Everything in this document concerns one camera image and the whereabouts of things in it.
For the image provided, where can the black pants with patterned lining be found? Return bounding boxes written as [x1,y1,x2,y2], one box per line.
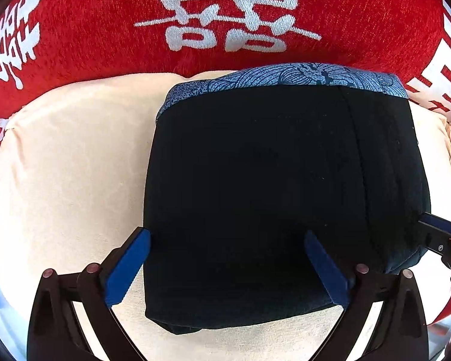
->
[144,63,430,334]

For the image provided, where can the metal chair frame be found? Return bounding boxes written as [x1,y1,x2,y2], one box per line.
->
[428,315,451,361]

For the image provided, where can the red sofa cover white characters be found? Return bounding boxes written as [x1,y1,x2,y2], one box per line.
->
[0,0,451,324]

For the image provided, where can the cream sofa seat cushion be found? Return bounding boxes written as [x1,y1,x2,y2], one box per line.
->
[0,70,451,361]

